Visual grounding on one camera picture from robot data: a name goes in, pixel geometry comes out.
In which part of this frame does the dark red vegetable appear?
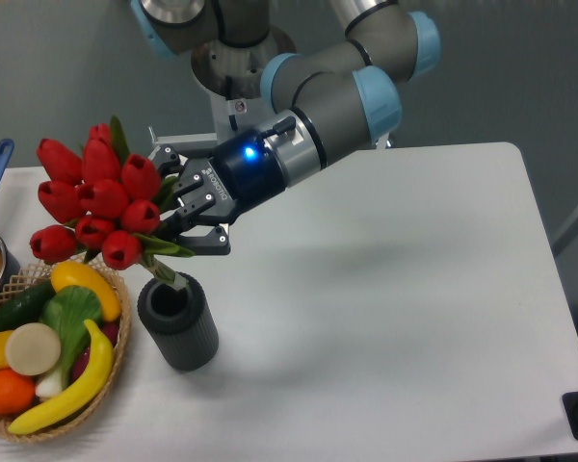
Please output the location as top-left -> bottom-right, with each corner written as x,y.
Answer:
70,321 -> 119,382

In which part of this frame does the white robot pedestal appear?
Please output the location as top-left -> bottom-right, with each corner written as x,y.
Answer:
151,26 -> 296,152

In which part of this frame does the red tulip bouquet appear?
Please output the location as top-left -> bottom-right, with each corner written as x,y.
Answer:
29,117 -> 193,291

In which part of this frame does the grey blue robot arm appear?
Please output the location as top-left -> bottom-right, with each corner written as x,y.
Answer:
131,1 -> 441,255

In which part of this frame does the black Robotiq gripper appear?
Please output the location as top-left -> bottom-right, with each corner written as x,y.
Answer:
148,133 -> 286,255

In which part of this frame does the beige round disc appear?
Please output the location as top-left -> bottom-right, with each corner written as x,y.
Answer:
5,322 -> 62,376

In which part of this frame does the yellow banana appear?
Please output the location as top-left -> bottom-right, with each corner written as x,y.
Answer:
8,320 -> 114,435

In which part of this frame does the woven wicker basket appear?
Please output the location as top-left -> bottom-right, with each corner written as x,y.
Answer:
0,257 -> 131,444

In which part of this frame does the green cucumber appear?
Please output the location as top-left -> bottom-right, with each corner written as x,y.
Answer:
0,280 -> 55,332

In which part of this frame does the green bok choy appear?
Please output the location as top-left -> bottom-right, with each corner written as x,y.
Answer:
36,285 -> 102,400

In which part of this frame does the dark grey ribbed vase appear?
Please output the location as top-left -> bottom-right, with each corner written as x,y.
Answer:
137,274 -> 219,372

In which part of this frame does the orange fruit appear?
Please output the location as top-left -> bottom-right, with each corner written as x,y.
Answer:
0,369 -> 36,416

